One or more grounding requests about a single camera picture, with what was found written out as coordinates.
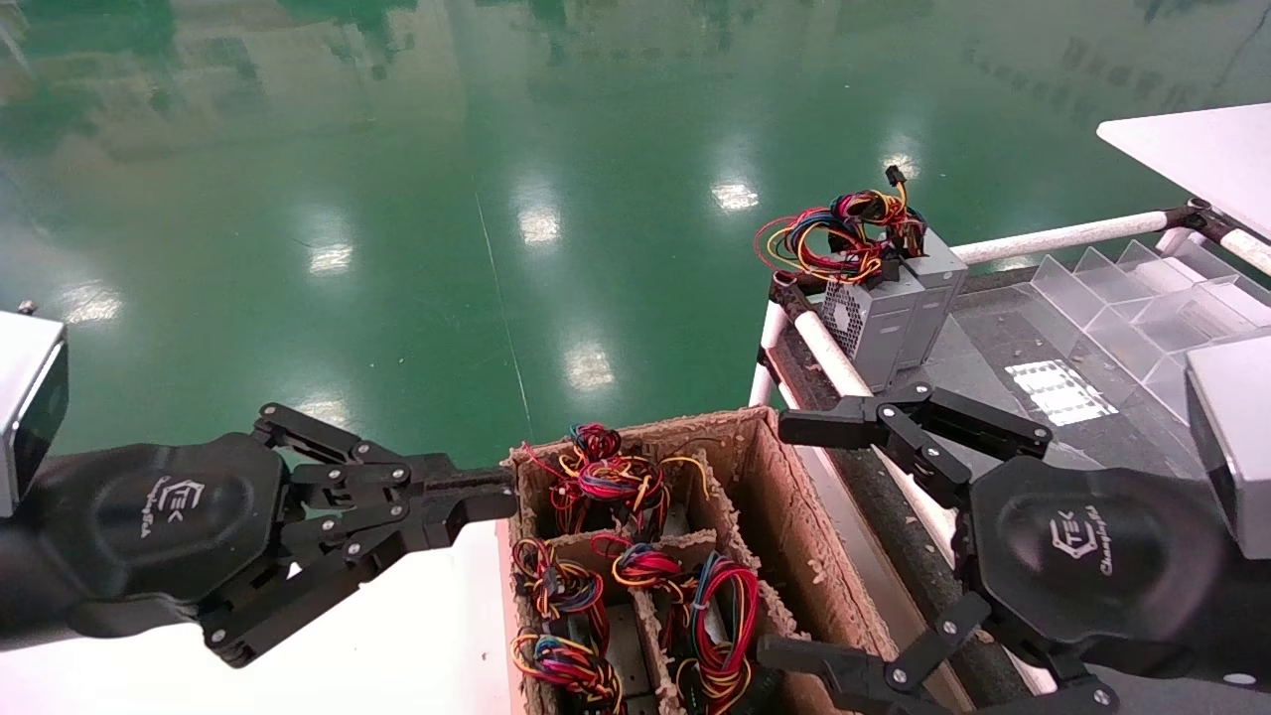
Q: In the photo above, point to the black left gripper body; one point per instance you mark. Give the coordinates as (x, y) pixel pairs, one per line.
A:
(149, 516)

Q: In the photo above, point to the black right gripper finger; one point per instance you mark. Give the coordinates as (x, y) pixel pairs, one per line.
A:
(894, 685)
(914, 427)

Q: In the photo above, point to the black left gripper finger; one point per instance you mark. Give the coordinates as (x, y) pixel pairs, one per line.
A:
(348, 477)
(338, 566)

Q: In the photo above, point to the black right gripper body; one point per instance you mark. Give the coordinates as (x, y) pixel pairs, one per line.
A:
(1082, 556)

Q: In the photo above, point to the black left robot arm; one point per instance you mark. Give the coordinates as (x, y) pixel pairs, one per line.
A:
(30, 596)

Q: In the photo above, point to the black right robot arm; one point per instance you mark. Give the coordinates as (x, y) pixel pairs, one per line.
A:
(1249, 626)

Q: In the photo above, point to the grey power supply fan grille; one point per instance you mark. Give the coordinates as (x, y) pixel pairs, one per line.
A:
(879, 333)

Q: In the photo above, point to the grey power supply plain side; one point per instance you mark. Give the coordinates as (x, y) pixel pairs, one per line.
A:
(938, 288)

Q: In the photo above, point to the brown cardboard divider box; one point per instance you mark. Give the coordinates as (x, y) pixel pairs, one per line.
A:
(794, 516)

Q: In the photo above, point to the white pipe leg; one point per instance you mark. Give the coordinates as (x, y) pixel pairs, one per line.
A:
(774, 328)

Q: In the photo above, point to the black pipe joint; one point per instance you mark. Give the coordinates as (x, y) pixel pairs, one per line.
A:
(794, 296)
(1197, 214)

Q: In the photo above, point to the clear acrylic divider tray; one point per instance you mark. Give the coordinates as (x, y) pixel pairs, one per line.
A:
(1142, 308)

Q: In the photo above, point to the white table board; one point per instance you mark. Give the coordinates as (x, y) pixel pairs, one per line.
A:
(1201, 149)

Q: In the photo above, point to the long white pipe rail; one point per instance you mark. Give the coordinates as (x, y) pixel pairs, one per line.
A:
(834, 353)

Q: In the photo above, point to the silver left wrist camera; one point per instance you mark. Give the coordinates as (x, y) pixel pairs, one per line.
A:
(25, 397)

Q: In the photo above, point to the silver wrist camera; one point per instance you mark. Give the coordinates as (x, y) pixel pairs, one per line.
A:
(25, 397)
(1241, 447)

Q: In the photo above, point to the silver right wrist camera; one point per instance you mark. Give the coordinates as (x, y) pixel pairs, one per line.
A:
(1241, 447)

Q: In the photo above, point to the short white pipe rail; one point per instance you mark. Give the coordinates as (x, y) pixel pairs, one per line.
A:
(1251, 248)

